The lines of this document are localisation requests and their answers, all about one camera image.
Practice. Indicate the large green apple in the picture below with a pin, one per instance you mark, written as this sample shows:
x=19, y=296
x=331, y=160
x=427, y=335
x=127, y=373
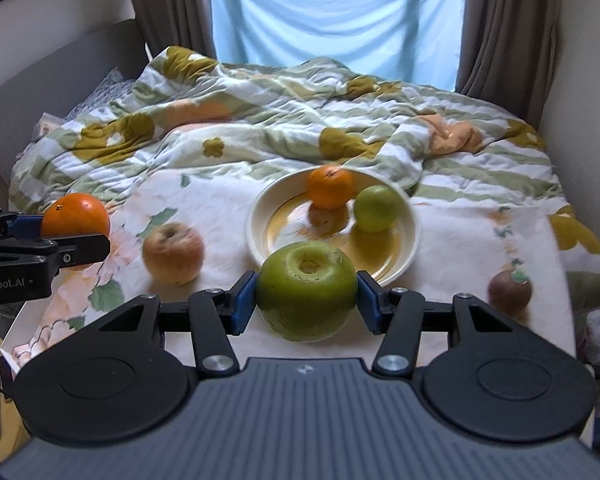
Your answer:
x=306, y=291

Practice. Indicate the patterned grey pillow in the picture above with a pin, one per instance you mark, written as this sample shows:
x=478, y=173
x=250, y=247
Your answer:
x=113, y=86

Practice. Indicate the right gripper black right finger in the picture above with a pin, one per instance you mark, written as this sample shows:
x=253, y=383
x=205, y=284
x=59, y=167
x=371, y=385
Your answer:
x=401, y=315

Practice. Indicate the brown kiwi with sticker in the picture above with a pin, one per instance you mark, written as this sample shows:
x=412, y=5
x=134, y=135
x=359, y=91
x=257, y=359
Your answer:
x=510, y=292

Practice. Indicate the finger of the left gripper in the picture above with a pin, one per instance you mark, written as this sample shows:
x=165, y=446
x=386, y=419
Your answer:
x=65, y=251
x=17, y=225

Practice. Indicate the floral green striped duvet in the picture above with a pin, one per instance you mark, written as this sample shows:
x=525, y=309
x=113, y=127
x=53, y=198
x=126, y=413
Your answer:
x=208, y=118

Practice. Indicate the right brown curtain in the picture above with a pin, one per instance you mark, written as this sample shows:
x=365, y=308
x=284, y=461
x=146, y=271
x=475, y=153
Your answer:
x=507, y=54

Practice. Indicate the yellow red apple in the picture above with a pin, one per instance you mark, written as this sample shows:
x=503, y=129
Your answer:
x=173, y=253

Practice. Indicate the cream ceramic bowl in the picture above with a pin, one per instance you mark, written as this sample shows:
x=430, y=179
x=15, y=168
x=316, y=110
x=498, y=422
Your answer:
x=282, y=214

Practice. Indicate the brown curtain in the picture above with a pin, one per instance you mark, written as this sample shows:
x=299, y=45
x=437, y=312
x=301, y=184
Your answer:
x=507, y=54
x=184, y=23

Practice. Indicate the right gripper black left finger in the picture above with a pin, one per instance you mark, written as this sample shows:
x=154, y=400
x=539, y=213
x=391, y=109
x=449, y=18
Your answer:
x=210, y=316

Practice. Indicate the grey bed headboard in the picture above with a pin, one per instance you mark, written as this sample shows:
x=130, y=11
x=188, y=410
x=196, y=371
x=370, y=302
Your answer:
x=61, y=80

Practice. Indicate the light blue window cloth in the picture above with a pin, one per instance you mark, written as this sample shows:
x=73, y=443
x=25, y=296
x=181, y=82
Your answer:
x=415, y=41

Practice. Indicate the orange in bowl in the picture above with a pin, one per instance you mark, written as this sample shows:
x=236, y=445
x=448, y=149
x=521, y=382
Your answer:
x=330, y=187

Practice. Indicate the small green apple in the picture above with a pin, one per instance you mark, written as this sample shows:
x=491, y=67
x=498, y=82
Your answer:
x=376, y=208

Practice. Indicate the left brown curtain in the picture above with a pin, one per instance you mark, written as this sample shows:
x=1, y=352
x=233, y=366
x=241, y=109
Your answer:
x=184, y=23

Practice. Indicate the large orange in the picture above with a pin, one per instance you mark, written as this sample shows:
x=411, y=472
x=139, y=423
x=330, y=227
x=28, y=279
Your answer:
x=75, y=214

